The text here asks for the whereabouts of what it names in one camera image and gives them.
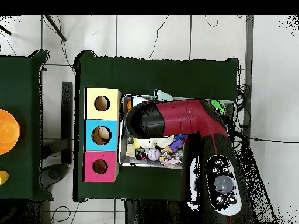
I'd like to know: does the cream yellow cloth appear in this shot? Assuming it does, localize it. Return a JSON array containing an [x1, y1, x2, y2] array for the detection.
[[133, 136, 175, 149]]

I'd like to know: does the mint green cloth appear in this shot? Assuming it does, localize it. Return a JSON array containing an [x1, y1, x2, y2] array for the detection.
[[131, 89, 174, 107]]

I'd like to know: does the shallow metal mesh bin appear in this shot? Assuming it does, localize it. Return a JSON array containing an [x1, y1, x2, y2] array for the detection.
[[117, 93, 236, 169]]

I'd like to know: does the wooden box with three holes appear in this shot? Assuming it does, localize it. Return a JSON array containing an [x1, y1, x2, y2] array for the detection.
[[82, 87, 123, 183]]

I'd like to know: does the white toy baseball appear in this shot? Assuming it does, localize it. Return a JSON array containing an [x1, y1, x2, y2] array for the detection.
[[147, 148, 161, 162]]

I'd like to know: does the crushed black drink can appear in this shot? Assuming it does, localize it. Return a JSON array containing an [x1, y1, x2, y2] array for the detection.
[[135, 148, 148, 160]]

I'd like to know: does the dark green table cloth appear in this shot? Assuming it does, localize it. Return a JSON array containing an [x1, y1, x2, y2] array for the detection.
[[0, 49, 54, 201], [72, 50, 239, 207]]

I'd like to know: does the green spiky ball with eyes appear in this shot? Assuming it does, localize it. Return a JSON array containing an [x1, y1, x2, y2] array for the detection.
[[210, 99, 227, 116]]

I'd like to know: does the black upright panel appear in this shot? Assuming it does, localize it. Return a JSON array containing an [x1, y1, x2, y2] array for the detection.
[[61, 81, 74, 165]]

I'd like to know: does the black tripod leg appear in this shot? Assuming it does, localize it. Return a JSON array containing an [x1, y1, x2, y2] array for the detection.
[[0, 24, 12, 36], [44, 15, 67, 43]]

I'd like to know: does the orange bowl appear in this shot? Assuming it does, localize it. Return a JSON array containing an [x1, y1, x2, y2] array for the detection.
[[0, 108, 21, 155]]

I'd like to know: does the small yellow object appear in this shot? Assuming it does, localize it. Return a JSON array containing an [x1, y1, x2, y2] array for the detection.
[[0, 170, 9, 186]]

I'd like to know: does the thin black floor cable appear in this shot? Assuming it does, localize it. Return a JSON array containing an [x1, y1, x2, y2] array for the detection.
[[148, 15, 169, 60]]

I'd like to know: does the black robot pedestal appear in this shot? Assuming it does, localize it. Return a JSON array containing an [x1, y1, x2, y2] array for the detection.
[[124, 199, 185, 224]]

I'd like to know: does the black cable bundle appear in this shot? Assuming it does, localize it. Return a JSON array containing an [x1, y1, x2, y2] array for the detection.
[[235, 83, 252, 113]]

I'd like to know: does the black cable with connector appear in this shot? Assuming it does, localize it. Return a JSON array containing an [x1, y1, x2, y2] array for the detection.
[[247, 136, 299, 144]]

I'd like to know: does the grey floor cable cover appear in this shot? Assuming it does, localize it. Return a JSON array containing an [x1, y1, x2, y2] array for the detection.
[[240, 15, 255, 141]]

